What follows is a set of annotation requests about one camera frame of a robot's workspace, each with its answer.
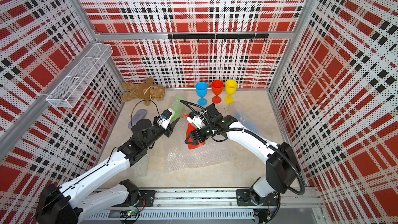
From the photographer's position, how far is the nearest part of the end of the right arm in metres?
0.59

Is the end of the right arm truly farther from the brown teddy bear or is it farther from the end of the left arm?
the brown teddy bear

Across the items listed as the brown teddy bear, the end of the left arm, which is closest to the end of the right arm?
the end of the left arm
